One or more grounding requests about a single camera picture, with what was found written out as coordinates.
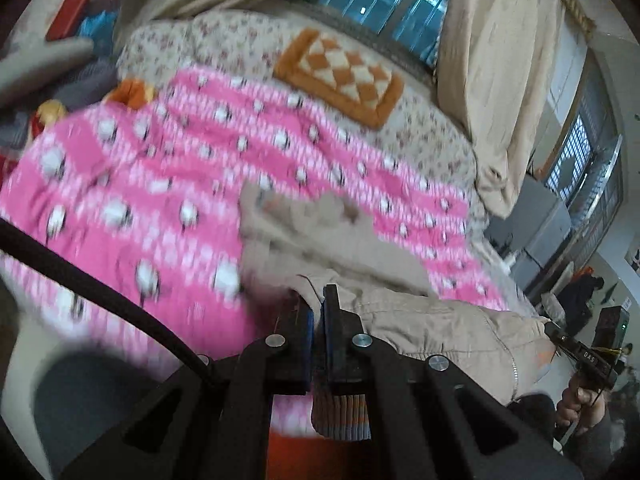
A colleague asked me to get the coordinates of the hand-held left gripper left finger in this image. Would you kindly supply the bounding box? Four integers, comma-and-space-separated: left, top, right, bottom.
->
60, 294, 316, 480

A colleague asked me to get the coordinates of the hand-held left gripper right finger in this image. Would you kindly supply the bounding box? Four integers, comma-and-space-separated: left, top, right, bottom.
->
322, 284, 584, 480

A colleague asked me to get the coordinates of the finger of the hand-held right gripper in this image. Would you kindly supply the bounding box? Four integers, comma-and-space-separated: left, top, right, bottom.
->
544, 321, 577, 351

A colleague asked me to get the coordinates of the beige jacket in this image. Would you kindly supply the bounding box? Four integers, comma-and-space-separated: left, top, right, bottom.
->
238, 180, 559, 442

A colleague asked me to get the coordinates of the person's right forearm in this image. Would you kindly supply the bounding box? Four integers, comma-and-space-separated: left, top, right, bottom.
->
559, 400, 626, 468

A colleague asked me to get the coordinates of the person's right hand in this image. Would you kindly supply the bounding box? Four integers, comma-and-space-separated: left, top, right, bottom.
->
556, 373, 609, 429

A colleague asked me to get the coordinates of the grey cabinet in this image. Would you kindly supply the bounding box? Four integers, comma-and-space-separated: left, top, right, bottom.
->
486, 178, 572, 272

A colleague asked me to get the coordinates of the barred side window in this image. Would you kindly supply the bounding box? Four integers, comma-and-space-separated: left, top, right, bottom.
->
546, 112, 624, 246

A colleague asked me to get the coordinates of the pink sheep print blanket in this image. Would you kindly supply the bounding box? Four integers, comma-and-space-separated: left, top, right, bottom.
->
0, 66, 511, 436

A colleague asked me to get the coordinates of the grey cloth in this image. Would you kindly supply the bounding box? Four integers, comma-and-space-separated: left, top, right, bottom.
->
33, 347, 171, 480

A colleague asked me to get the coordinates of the orange checkered cushion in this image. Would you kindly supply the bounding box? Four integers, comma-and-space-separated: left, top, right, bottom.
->
273, 28, 405, 130

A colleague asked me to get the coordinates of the beige curtain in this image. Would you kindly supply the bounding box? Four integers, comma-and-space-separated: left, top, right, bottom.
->
148, 0, 596, 219

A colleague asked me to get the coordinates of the floral bed quilt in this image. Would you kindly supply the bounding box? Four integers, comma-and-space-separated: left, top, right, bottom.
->
116, 9, 531, 311

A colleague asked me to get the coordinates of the orange yellow plush toy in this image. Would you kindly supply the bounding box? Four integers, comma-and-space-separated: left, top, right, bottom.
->
30, 78, 157, 136

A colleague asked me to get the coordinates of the blue plastic bag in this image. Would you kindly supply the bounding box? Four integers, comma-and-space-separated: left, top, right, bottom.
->
79, 10, 119, 39

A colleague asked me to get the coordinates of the black cable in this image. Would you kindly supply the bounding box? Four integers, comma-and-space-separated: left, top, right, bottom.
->
0, 220, 226, 390

